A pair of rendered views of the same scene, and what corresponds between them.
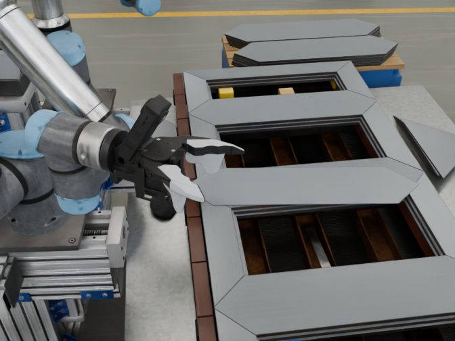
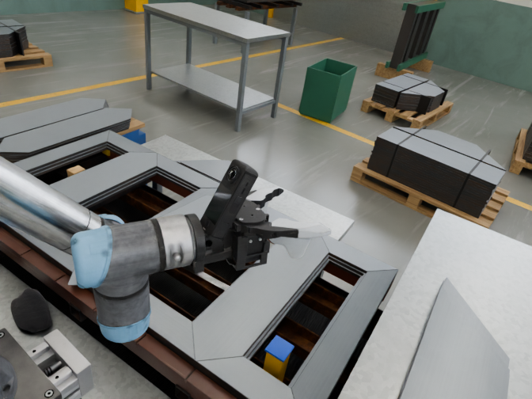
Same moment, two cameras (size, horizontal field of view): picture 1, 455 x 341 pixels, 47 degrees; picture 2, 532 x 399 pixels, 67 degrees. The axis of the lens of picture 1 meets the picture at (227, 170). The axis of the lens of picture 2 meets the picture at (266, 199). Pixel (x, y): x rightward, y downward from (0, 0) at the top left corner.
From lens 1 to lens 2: 61 cm
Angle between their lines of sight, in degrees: 44
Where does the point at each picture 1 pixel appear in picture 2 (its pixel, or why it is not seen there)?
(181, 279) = (115, 368)
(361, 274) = (260, 270)
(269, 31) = (13, 123)
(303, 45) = (58, 128)
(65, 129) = (140, 239)
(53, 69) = (31, 187)
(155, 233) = not seen: hidden behind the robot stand
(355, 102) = (143, 159)
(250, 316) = (226, 346)
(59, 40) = not seen: outside the picture
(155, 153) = (252, 217)
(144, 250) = not seen: hidden behind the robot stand
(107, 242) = (77, 370)
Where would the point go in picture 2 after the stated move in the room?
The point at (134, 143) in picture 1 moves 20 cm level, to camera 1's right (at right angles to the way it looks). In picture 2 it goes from (232, 216) to (310, 172)
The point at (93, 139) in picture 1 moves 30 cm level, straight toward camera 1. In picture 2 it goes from (182, 233) to (402, 321)
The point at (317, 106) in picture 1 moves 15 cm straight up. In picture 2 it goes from (118, 172) to (115, 141)
